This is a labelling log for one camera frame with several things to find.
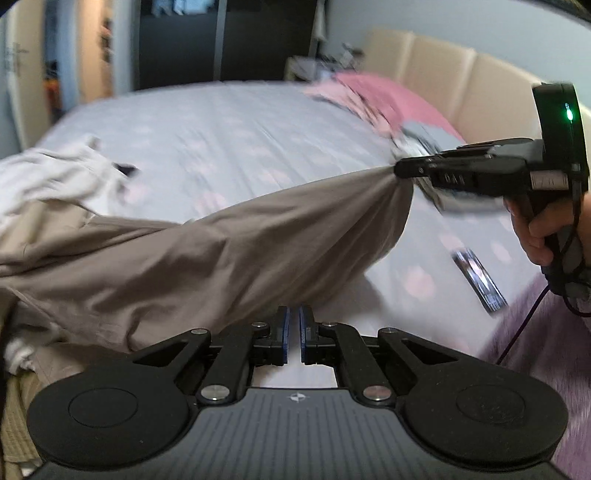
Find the taupe long sleeve shirt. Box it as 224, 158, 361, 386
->
1, 166, 413, 352

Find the stack of folded clothes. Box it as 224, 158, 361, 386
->
389, 119, 459, 213

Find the person's right hand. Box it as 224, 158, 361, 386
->
504, 192, 590, 267

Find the pink blanket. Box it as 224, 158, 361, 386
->
304, 71, 462, 140

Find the beige padded headboard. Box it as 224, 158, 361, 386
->
363, 27, 591, 153

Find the dotted light bed sheet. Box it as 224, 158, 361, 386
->
42, 82, 544, 362

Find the smartphone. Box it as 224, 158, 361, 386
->
451, 249, 507, 314

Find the bedside table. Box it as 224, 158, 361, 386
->
283, 43, 365, 82

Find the purple fuzzy blanket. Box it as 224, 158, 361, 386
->
503, 293, 590, 479

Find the black sock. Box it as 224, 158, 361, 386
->
113, 163, 138, 177

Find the white garment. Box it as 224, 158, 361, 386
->
1, 135, 131, 230

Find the black sliding wardrobe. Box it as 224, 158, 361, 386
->
134, 0, 317, 90

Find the cream room door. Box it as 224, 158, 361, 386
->
6, 0, 51, 150

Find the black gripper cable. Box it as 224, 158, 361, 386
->
496, 177, 591, 365

